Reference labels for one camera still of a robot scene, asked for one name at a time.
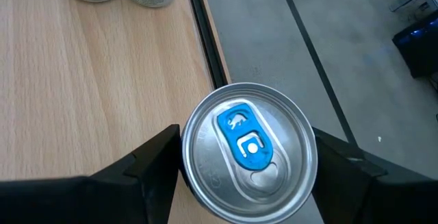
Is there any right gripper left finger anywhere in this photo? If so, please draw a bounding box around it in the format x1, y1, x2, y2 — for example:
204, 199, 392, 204
0, 123, 181, 224

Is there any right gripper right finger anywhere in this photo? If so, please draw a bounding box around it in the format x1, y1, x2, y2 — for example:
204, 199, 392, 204
311, 127, 438, 224

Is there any silver blue Red Bull can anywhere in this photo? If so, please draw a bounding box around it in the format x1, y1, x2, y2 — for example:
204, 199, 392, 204
179, 82, 320, 224

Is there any black glossy object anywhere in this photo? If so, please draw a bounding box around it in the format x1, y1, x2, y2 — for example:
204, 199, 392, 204
391, 18, 438, 79

